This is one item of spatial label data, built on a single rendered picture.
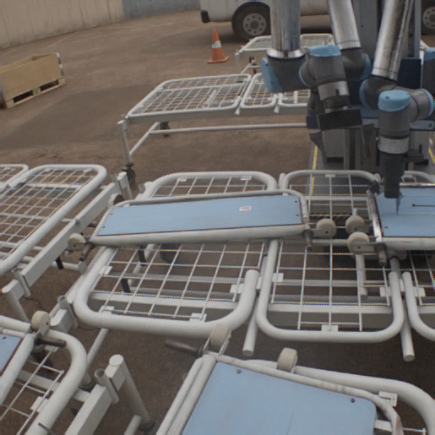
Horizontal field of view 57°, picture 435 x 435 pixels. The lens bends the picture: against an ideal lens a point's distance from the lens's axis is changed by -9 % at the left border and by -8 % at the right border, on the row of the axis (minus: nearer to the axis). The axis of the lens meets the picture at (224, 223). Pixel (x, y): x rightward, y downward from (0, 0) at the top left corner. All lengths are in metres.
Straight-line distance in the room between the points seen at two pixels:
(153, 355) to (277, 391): 0.96
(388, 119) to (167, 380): 1.17
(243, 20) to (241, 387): 7.65
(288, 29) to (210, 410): 1.30
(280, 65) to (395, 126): 0.61
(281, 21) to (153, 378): 1.40
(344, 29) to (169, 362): 1.36
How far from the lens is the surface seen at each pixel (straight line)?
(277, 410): 0.85
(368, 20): 1.97
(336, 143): 2.23
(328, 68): 1.31
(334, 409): 0.87
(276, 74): 1.68
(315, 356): 1.67
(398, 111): 1.22
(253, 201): 1.52
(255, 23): 8.18
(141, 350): 1.79
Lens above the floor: 1.28
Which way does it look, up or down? 32 degrees down
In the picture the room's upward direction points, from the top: 8 degrees counter-clockwise
